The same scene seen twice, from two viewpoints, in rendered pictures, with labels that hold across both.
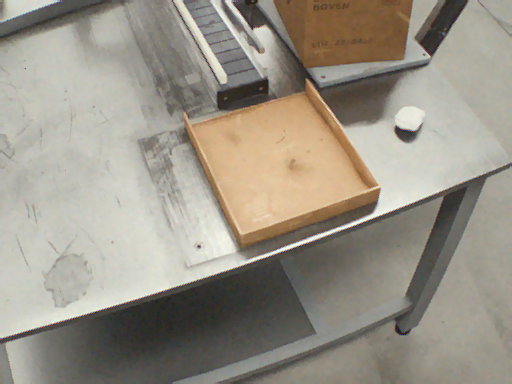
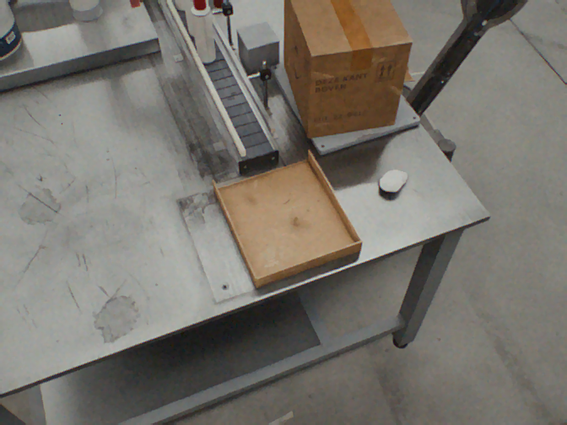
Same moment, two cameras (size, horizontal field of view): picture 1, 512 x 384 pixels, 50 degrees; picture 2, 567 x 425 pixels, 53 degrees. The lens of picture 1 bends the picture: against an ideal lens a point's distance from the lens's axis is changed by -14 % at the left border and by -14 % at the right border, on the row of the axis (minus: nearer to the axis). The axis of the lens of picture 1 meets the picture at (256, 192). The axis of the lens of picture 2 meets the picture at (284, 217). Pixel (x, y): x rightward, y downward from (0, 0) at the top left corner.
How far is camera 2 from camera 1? 0.27 m
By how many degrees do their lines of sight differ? 3
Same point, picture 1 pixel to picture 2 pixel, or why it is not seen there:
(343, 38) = (340, 113)
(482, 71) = (495, 97)
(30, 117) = (74, 174)
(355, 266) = (356, 282)
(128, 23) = (159, 86)
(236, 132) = (253, 195)
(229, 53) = (248, 126)
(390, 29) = (382, 101)
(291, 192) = (294, 244)
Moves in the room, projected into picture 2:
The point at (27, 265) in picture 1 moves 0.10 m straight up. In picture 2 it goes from (78, 308) to (63, 286)
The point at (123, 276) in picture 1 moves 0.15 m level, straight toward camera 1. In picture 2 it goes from (164, 312) to (186, 374)
